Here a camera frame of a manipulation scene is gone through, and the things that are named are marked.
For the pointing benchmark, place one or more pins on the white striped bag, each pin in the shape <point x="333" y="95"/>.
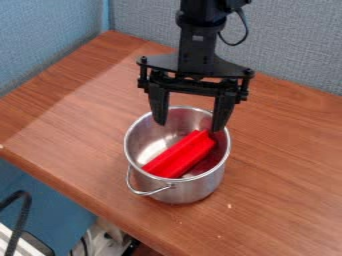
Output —
<point x="30" y="246"/>

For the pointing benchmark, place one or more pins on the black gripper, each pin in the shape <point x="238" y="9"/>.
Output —
<point x="195" y="71"/>

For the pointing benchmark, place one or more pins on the red rectangular block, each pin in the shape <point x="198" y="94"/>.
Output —
<point x="175" y="161"/>

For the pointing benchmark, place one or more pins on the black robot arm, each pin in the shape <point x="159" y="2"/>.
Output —
<point x="201" y="12"/>

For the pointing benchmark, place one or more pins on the metal pot with handles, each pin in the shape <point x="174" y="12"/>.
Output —
<point x="149" y="139"/>

